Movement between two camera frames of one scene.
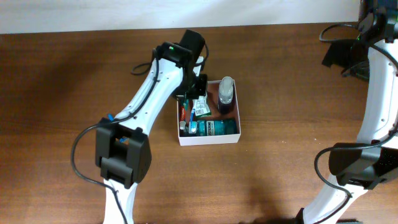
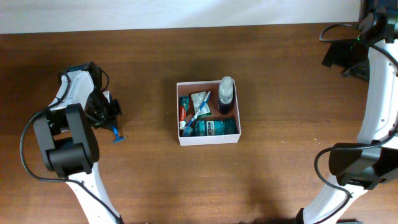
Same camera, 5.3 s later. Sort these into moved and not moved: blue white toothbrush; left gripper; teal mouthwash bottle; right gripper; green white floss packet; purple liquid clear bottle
Moved: blue white toothbrush; left gripper
Not moved: green white floss packet; teal mouthwash bottle; right gripper; purple liquid clear bottle
